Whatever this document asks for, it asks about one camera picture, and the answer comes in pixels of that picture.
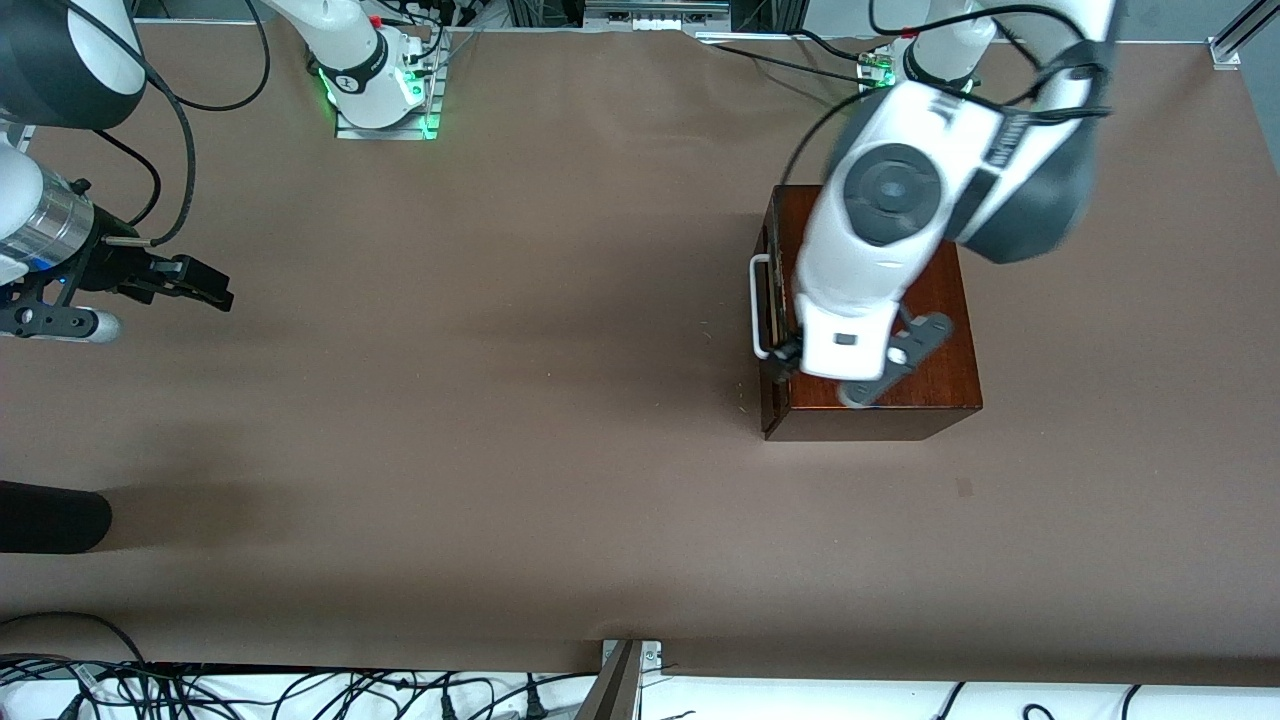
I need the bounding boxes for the black arched floor cable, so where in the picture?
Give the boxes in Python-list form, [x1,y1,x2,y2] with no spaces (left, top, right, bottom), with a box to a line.
[0,611,153,668]

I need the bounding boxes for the grey power strip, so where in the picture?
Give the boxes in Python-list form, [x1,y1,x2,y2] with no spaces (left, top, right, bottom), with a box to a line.
[583,0,731,28]

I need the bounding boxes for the dark brown wooden cabinet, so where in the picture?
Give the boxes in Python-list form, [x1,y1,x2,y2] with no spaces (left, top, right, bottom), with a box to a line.
[760,184,983,442]

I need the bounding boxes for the black padded cylinder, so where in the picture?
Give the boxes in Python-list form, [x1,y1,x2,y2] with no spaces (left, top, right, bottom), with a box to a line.
[0,480,113,554]

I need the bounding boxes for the aluminium table edge bracket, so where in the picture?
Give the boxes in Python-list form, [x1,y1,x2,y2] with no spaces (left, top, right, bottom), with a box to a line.
[575,638,663,720]

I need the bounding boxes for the black slack cable loop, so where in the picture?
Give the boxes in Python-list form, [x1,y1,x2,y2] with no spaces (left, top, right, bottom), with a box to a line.
[140,0,271,112]

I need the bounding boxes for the aluminium right arm base plate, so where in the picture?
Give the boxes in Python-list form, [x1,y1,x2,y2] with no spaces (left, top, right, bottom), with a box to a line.
[335,30,443,141]

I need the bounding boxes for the black arm base cable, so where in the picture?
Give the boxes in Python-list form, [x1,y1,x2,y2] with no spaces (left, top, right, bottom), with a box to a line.
[690,35,869,83]
[790,28,873,65]

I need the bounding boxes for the light plywood panel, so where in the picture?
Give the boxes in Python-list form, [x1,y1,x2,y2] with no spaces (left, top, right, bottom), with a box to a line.
[750,195,801,436]

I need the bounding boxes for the tangle of black floor cables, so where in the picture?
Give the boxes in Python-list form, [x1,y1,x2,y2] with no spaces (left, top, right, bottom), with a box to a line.
[0,655,601,720]

